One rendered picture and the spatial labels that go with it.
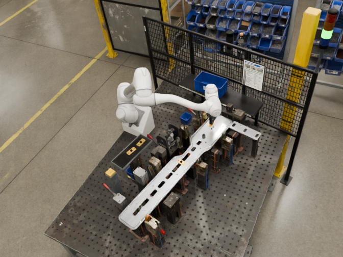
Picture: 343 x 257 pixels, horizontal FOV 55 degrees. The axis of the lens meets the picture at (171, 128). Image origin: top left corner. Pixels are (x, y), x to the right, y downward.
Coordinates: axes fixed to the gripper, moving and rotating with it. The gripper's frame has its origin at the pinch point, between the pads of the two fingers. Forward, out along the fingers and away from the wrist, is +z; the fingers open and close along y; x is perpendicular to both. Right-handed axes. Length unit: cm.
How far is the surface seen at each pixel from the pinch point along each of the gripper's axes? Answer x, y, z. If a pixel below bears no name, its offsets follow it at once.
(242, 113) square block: 27.0, 16.1, 5.1
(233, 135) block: 5.8, 20.0, 13.0
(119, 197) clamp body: -105, -17, 5
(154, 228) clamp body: -108, 23, 5
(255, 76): 54, 13, -20
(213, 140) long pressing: -11.5, 9.2, 11.0
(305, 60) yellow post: 58, 53, -49
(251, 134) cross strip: 14.1, 33.5, 11.0
